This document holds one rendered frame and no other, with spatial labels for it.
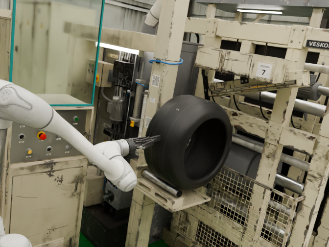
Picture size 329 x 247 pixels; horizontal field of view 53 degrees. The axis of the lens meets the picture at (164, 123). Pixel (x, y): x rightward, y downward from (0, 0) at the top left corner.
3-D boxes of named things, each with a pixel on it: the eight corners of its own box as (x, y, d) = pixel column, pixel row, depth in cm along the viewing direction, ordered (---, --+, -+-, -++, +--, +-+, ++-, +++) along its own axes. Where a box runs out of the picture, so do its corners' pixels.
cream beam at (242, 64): (193, 66, 229) (197, 44, 226) (216, 68, 246) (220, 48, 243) (271, 84, 187) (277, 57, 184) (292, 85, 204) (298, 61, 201)
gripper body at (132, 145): (130, 142, 169) (144, 139, 175) (120, 137, 175) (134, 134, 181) (129, 156, 172) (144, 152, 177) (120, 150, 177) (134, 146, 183)
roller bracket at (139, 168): (133, 179, 224) (135, 165, 221) (175, 170, 251) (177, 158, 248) (136, 181, 221) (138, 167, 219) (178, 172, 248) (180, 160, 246)
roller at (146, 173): (140, 175, 224) (141, 169, 223) (146, 174, 227) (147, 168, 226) (176, 198, 200) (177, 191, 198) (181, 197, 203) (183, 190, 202)
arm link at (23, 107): (59, 104, 124) (35, 96, 130) (24, 81, 108) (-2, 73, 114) (43, 135, 121) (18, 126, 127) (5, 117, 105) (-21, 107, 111)
